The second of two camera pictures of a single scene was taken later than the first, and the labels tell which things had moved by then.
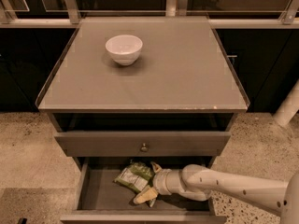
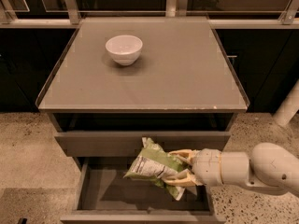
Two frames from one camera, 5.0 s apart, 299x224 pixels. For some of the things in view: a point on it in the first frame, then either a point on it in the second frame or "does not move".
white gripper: [159, 182] → [207, 166]
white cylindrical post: [289, 106] does not move
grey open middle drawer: [100, 199] does not move
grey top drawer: [143, 144] does not move
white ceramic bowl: [124, 49] does not move
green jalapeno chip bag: [136, 175] → [153, 162]
